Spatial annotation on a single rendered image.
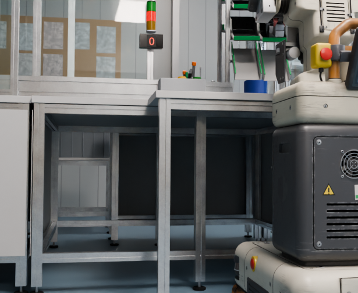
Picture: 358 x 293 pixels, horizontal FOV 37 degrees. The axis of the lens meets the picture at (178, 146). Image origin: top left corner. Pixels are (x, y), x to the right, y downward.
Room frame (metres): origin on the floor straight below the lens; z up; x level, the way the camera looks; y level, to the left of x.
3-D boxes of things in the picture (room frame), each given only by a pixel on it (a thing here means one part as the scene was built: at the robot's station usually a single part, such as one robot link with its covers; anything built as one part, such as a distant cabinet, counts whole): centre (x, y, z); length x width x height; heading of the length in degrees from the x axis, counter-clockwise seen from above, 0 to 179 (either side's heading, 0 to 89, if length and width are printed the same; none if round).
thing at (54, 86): (2.50, 0.19, 0.91); 0.89 x 0.06 x 0.11; 100
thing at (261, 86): (3.58, -0.51, 0.99); 0.16 x 0.16 x 0.27
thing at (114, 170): (4.12, -0.58, 0.43); 2.20 x 0.38 x 0.86; 100
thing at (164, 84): (2.47, -0.01, 0.93); 0.21 x 0.07 x 0.06; 100
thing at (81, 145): (4.60, 0.91, 0.73); 0.62 x 0.42 x 0.23; 100
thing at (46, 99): (3.13, 0.02, 0.84); 1.50 x 1.41 x 0.03; 100
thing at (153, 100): (2.51, -0.30, 0.84); 0.90 x 0.70 x 0.03; 99
